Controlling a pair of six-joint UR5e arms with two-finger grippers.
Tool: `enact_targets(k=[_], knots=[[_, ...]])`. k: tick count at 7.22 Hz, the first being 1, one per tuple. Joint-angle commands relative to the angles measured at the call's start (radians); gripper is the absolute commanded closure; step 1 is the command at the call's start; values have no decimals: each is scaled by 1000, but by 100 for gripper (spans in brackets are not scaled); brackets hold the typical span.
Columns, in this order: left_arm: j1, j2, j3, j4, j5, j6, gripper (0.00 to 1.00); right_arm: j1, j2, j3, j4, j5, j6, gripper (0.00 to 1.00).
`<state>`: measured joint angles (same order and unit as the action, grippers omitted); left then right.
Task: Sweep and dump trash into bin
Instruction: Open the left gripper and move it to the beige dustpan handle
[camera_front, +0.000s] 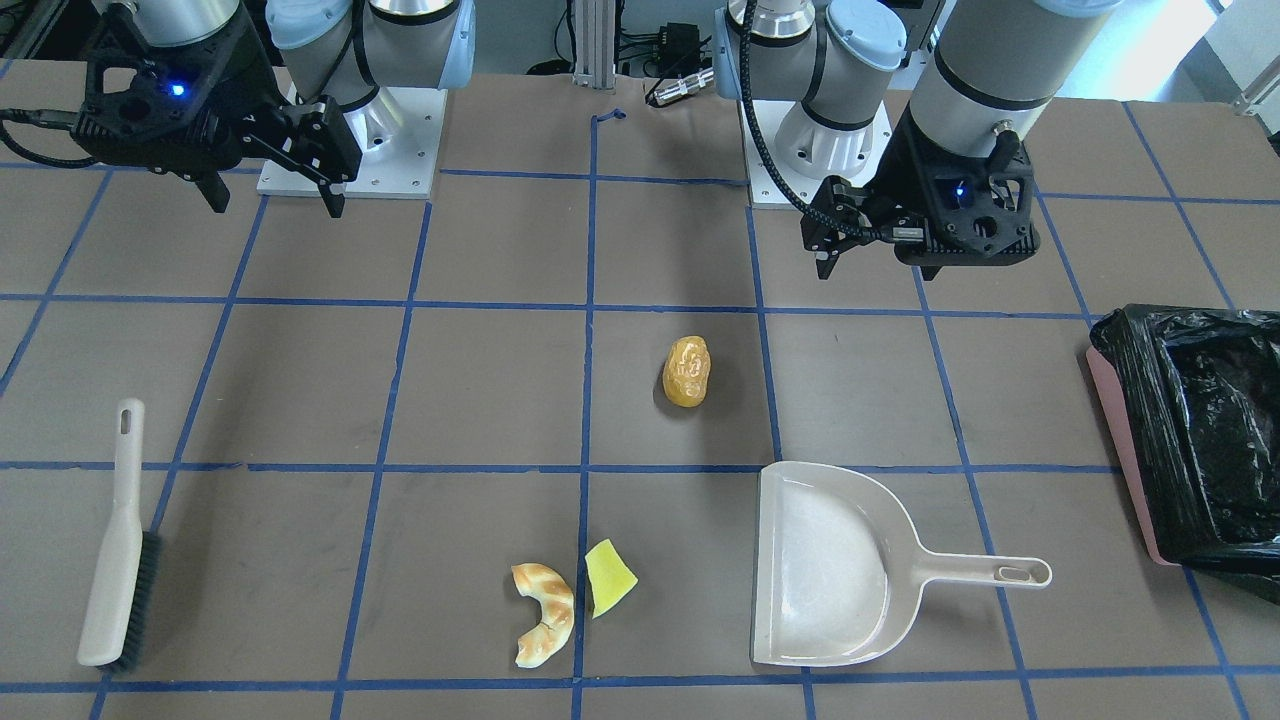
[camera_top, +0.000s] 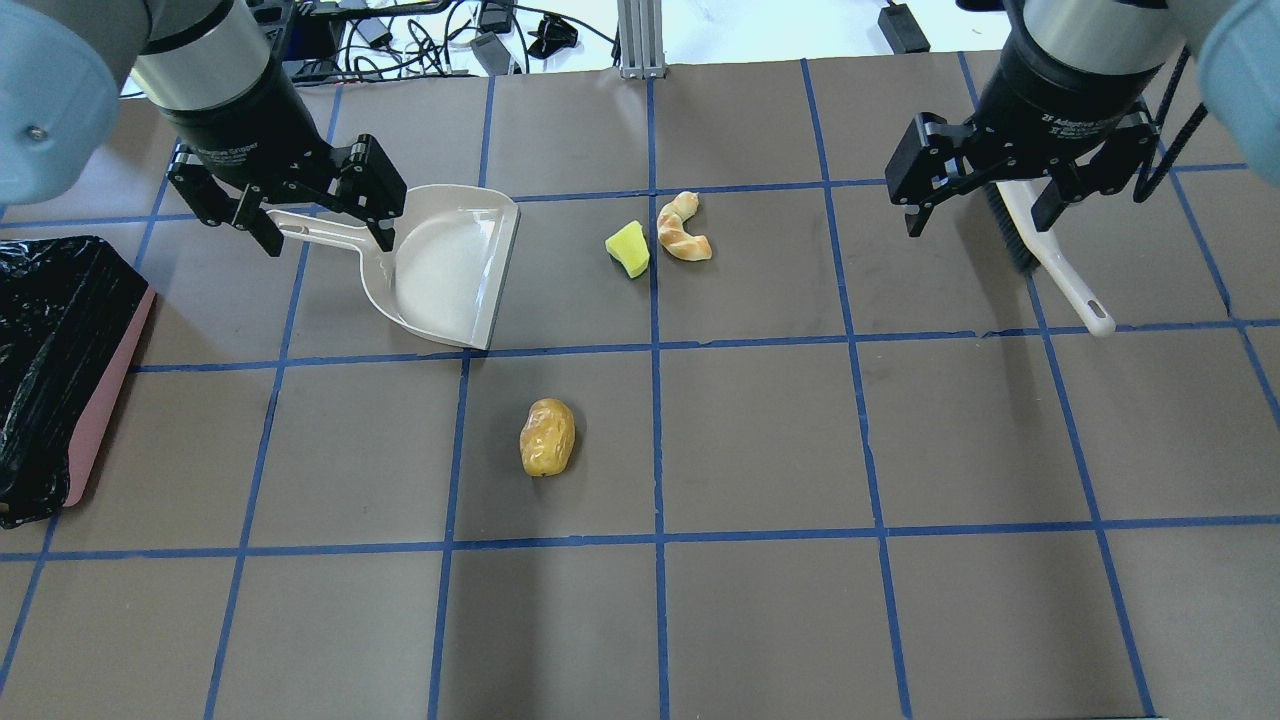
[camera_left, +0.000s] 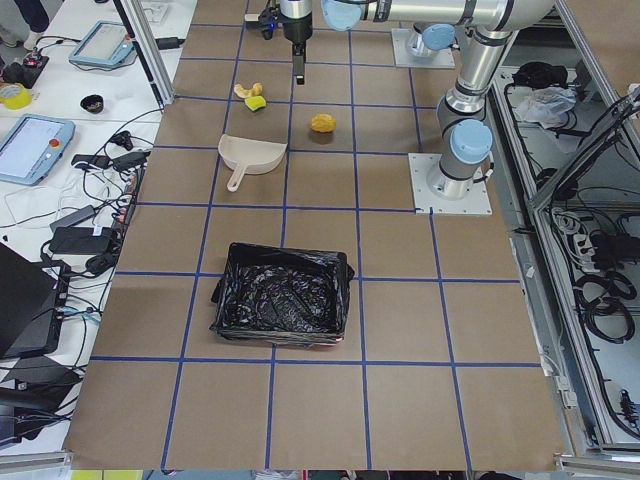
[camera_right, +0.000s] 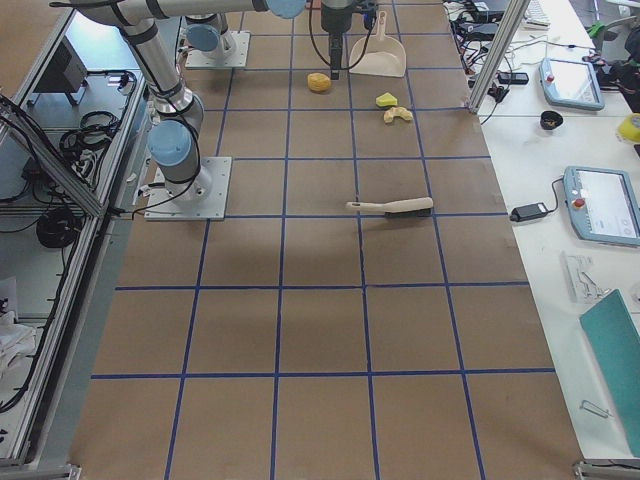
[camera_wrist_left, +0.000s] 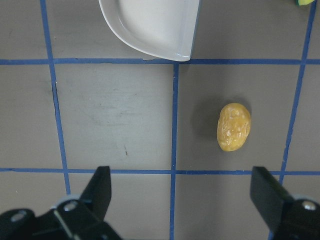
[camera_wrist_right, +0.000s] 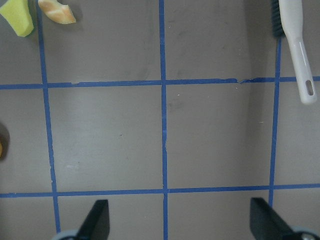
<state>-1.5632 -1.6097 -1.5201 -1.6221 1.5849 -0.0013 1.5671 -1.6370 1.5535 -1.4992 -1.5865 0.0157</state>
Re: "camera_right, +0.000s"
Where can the small black bowl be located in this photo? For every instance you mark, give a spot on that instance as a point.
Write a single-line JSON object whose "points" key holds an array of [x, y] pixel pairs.
{"points": [[550, 120]]}

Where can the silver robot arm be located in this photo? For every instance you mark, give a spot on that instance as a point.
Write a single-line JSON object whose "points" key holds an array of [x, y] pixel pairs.
{"points": [[173, 143], [210, 35]]}

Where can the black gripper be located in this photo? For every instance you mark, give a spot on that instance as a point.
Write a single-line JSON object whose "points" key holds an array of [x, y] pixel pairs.
{"points": [[334, 19]]}

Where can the teal folder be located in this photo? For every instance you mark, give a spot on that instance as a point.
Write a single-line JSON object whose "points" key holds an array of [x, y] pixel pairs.
{"points": [[614, 341]]}

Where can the beige hand brush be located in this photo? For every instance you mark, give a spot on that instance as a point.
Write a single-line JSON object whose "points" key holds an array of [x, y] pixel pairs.
{"points": [[416, 207]]}

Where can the black power adapter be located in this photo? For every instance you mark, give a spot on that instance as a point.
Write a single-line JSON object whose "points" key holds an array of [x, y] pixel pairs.
{"points": [[528, 212]]}

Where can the white crumpled cloth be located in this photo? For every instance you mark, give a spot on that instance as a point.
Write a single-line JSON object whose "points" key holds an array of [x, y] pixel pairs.
{"points": [[17, 340]]}

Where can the blue teach pendant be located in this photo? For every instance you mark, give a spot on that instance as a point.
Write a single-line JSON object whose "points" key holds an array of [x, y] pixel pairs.
{"points": [[571, 84], [602, 206]]}

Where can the aluminium frame post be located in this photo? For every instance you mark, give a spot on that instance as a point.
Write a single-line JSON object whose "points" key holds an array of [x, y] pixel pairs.
{"points": [[508, 26]]}

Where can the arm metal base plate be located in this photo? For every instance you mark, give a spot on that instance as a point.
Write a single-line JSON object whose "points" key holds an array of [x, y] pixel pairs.
{"points": [[205, 199], [196, 60]]}

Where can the near blue teach pendant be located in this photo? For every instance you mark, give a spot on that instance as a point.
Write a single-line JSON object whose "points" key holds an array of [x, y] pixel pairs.
{"points": [[602, 206]]}

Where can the yellow green sponge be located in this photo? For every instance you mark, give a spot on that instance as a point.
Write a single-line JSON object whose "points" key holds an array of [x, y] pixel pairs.
{"points": [[386, 100]]}

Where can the far blue teach pendant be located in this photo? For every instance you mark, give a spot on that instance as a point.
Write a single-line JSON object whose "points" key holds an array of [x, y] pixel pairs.
{"points": [[571, 84]]}

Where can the beige croissant toy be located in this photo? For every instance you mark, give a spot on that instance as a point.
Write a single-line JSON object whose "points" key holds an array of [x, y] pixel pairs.
{"points": [[392, 113]]}

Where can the orange-yellow potato toy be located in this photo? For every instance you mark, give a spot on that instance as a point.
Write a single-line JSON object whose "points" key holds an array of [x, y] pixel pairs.
{"points": [[318, 82]]}

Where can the beige plastic dustpan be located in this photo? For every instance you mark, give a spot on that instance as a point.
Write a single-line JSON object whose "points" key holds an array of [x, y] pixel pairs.
{"points": [[378, 54]]}

